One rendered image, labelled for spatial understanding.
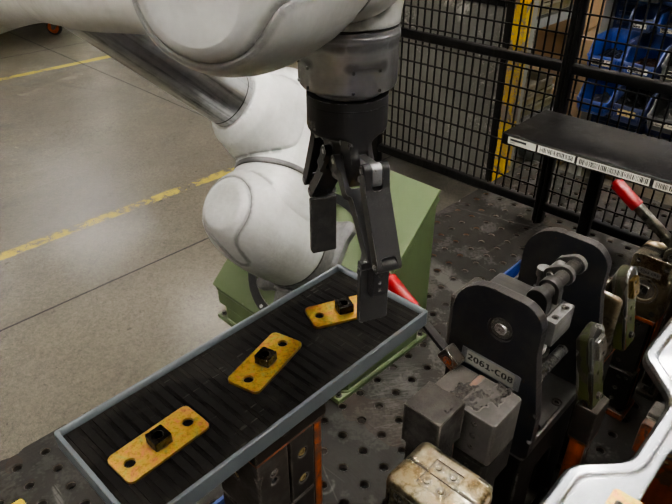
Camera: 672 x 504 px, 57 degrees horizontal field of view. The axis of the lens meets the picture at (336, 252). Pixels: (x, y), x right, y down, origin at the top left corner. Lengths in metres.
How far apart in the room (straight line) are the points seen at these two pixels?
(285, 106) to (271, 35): 0.79
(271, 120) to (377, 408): 0.58
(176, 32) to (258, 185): 0.73
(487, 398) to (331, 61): 0.41
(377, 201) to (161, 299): 2.24
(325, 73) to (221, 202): 0.57
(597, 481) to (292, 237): 0.61
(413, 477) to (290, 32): 0.45
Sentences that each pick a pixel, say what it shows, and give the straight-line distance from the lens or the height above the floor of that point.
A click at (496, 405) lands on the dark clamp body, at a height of 1.08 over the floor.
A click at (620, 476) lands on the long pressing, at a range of 0.81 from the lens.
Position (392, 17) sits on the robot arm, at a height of 1.48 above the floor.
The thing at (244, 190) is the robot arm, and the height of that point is 1.12.
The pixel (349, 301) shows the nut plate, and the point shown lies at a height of 1.17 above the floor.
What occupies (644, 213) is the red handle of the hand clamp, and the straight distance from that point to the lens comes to 1.11.
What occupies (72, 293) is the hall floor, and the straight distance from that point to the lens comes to 2.91.
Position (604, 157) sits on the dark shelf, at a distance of 1.51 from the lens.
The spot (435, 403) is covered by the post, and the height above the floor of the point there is 1.10.
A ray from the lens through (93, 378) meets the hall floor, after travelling 2.45.
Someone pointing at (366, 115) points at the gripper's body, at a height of 1.40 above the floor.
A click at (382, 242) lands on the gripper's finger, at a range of 0.55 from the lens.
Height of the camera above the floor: 1.59
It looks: 33 degrees down
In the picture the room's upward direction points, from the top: straight up
